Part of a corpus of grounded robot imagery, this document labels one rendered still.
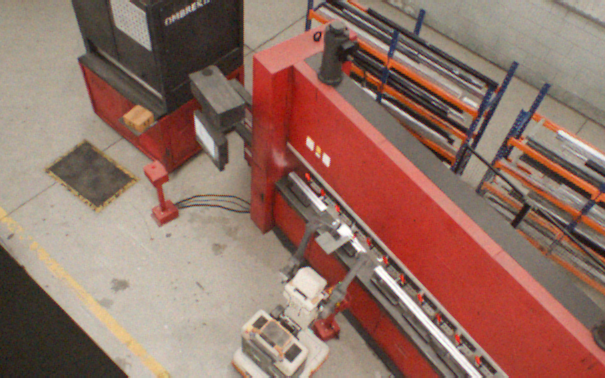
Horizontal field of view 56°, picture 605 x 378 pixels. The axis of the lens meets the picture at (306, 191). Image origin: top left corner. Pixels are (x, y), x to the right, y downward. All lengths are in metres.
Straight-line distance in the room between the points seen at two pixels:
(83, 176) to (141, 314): 1.82
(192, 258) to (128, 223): 0.81
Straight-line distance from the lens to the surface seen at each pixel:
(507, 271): 3.61
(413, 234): 4.13
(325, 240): 4.92
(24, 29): 8.72
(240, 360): 5.20
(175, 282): 5.84
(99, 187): 6.58
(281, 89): 4.46
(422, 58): 5.97
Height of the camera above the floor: 5.20
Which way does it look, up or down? 54 degrees down
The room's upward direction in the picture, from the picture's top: 9 degrees clockwise
